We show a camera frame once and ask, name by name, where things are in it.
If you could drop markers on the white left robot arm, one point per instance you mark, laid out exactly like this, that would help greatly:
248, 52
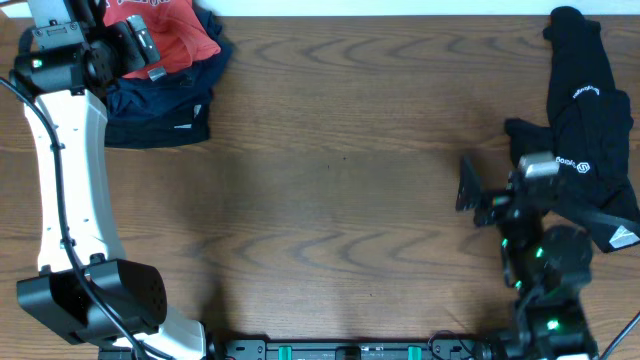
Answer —
86, 290

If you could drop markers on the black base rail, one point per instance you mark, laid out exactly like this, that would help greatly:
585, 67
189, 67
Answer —
443, 345

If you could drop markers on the navy blue folded shirt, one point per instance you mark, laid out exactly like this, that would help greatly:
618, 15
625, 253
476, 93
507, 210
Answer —
163, 92

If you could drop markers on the black logo shirt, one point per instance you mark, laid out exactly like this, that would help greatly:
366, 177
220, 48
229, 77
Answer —
589, 123

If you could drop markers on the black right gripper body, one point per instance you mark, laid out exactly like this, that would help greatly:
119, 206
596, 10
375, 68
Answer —
493, 208

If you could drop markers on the red graphic t-shirt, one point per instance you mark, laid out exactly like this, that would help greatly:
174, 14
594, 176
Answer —
175, 29

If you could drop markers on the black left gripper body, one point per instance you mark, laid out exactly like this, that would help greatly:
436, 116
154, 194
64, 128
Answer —
133, 45

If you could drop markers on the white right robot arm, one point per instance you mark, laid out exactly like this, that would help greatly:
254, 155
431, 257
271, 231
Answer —
547, 266

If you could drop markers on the black folded shirt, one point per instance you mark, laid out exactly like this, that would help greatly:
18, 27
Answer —
183, 126

